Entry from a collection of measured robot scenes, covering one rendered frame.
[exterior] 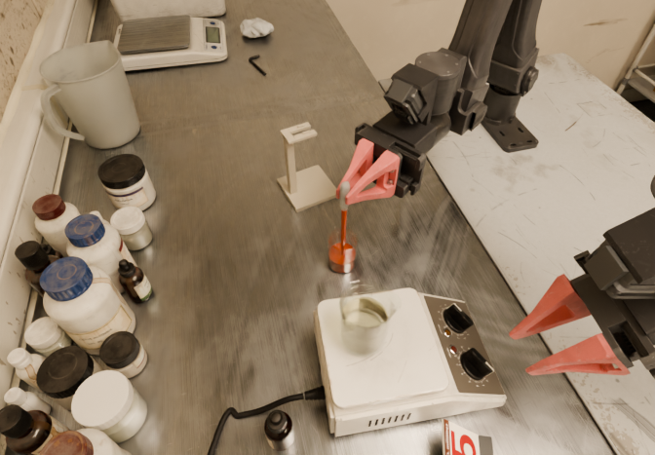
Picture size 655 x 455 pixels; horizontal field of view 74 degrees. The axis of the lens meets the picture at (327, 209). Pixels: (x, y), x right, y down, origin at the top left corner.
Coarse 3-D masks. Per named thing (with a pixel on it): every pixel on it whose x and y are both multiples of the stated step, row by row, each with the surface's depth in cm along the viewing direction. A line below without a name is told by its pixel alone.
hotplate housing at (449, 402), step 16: (320, 336) 49; (320, 352) 48; (320, 368) 51; (448, 368) 46; (400, 400) 44; (416, 400) 44; (432, 400) 44; (448, 400) 44; (464, 400) 45; (480, 400) 46; (496, 400) 48; (336, 416) 43; (352, 416) 43; (368, 416) 44; (384, 416) 44; (400, 416) 45; (416, 416) 46; (432, 416) 47; (336, 432) 46; (352, 432) 47
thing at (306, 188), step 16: (288, 128) 65; (304, 128) 65; (288, 144) 64; (288, 160) 66; (288, 176) 70; (304, 176) 75; (320, 176) 75; (288, 192) 72; (304, 192) 72; (320, 192) 72; (304, 208) 71
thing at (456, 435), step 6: (450, 426) 46; (450, 432) 45; (456, 432) 46; (462, 432) 46; (450, 438) 45; (456, 438) 45; (462, 438) 46; (468, 438) 46; (474, 438) 47; (450, 444) 44; (456, 444) 45; (462, 444) 45; (468, 444) 46; (474, 444) 47; (450, 450) 44; (456, 450) 44; (462, 450) 45; (468, 450) 46; (474, 450) 46
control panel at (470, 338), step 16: (432, 304) 52; (448, 304) 54; (464, 304) 56; (432, 320) 50; (448, 336) 50; (464, 336) 51; (480, 336) 53; (448, 352) 48; (464, 352) 50; (480, 352) 51; (464, 384) 46; (480, 384) 47; (496, 384) 49
